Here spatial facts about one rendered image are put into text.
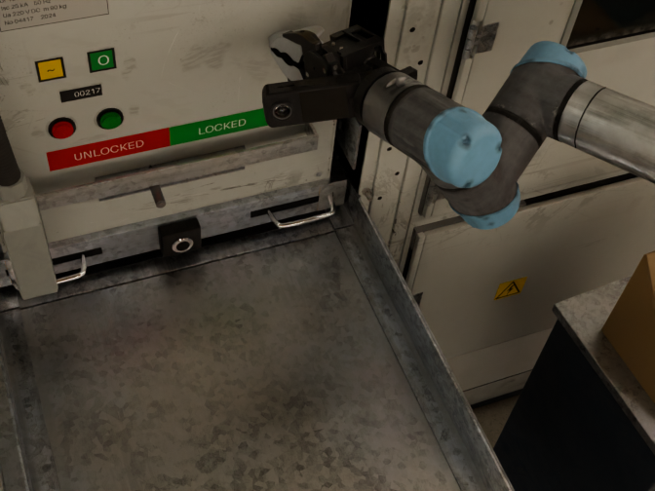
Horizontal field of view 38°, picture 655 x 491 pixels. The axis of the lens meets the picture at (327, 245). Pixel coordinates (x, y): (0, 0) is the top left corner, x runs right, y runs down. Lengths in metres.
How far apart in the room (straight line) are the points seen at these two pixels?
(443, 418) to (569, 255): 0.63
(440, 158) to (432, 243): 0.64
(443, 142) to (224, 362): 0.53
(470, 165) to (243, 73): 0.39
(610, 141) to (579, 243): 0.80
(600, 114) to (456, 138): 0.18
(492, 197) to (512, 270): 0.75
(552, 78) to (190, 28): 0.43
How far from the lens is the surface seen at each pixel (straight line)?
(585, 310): 1.61
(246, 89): 1.26
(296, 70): 1.16
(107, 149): 1.27
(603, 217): 1.81
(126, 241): 1.40
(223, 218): 1.42
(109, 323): 1.39
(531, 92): 1.08
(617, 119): 1.05
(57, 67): 1.16
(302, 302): 1.40
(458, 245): 1.64
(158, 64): 1.19
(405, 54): 1.27
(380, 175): 1.43
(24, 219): 1.18
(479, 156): 0.97
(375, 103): 1.03
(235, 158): 1.29
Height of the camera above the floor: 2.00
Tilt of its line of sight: 52 degrees down
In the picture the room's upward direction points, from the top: 8 degrees clockwise
